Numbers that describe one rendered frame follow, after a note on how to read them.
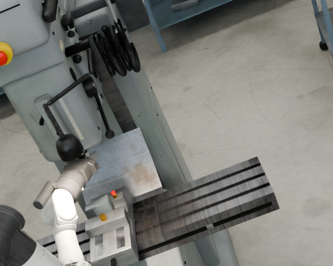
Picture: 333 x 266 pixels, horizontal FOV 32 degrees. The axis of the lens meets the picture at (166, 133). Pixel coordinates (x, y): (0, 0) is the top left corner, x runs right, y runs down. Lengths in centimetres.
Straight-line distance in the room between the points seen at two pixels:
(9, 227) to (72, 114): 44
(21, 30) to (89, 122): 41
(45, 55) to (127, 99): 69
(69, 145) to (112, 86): 66
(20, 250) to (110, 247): 53
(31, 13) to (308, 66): 321
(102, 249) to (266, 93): 257
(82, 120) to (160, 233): 52
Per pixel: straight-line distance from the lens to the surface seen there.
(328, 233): 314
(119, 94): 230
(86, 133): 185
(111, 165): 241
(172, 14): 567
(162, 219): 213
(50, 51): 169
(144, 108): 234
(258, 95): 436
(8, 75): 173
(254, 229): 328
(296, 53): 474
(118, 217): 205
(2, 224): 155
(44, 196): 185
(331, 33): 376
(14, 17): 156
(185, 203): 216
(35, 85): 178
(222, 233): 303
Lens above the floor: 223
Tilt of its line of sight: 31 degrees down
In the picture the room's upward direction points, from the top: 24 degrees counter-clockwise
